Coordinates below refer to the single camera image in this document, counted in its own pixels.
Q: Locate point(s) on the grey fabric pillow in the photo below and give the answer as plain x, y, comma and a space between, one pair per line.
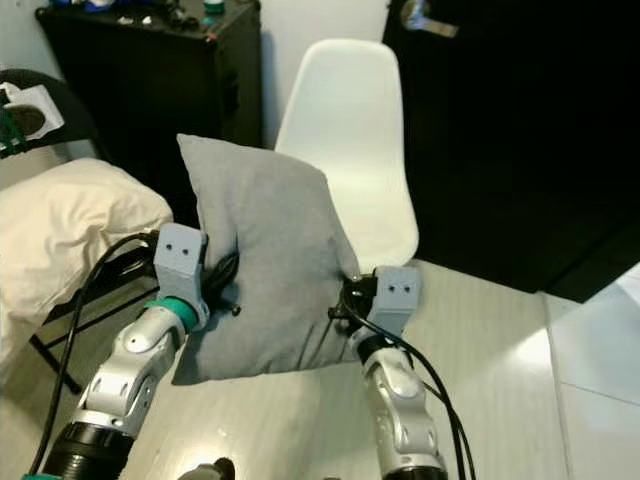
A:
270, 250

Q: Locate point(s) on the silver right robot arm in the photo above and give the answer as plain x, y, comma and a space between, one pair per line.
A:
400, 400

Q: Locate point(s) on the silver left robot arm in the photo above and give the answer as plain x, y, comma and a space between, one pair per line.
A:
130, 370

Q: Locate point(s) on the cream pillow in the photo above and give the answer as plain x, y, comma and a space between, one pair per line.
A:
70, 230

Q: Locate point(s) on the white plastic chair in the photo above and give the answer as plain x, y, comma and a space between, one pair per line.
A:
350, 130

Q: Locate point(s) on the black cabinet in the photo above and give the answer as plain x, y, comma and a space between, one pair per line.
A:
150, 80

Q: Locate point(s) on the black door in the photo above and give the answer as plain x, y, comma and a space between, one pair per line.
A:
520, 150

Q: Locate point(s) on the black round stool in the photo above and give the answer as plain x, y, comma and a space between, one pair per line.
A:
75, 95

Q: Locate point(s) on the green bottle cap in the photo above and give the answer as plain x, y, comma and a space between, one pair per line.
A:
213, 6

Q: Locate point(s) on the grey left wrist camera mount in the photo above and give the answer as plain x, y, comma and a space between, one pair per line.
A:
182, 255

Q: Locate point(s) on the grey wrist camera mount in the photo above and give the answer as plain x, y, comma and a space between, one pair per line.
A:
398, 290
182, 255

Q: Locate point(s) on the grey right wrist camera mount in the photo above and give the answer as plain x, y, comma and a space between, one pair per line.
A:
398, 290

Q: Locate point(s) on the black metal chair frame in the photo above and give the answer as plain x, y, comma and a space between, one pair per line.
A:
100, 300

